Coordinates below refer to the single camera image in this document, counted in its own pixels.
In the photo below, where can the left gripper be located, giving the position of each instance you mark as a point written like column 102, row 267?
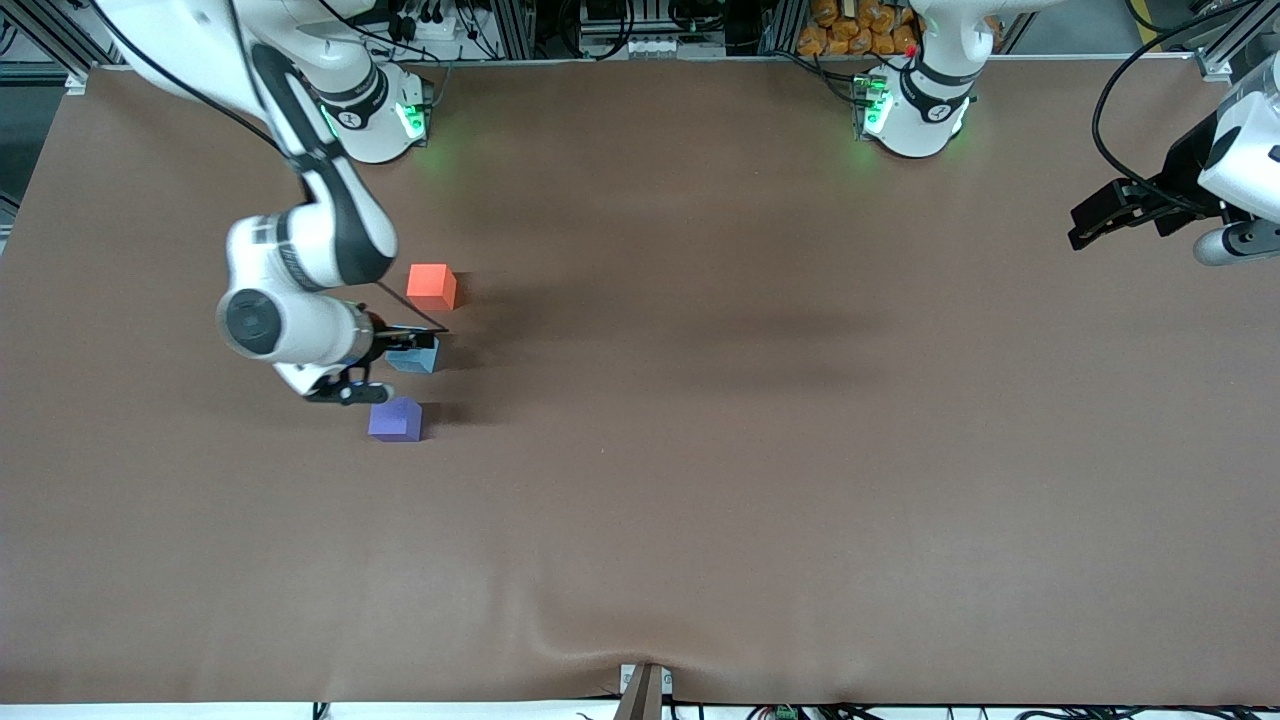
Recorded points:
column 1183, row 172

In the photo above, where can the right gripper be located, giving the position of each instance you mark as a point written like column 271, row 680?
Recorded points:
column 384, row 340

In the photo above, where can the light blue foam block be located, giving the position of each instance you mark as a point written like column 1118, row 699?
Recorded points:
column 415, row 360

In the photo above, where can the orange foam block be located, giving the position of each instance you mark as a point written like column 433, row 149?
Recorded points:
column 431, row 284

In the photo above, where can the purple foam block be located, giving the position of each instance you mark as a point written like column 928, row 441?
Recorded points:
column 393, row 419

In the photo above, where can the brown table mat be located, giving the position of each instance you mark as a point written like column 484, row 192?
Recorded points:
column 640, row 520

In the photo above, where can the white power strip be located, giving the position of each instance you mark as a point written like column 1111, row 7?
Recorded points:
column 430, row 25

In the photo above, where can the orange snack bags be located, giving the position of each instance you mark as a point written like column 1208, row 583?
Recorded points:
column 860, row 28

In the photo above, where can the metal mat bracket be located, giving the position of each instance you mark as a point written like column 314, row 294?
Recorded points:
column 645, row 690

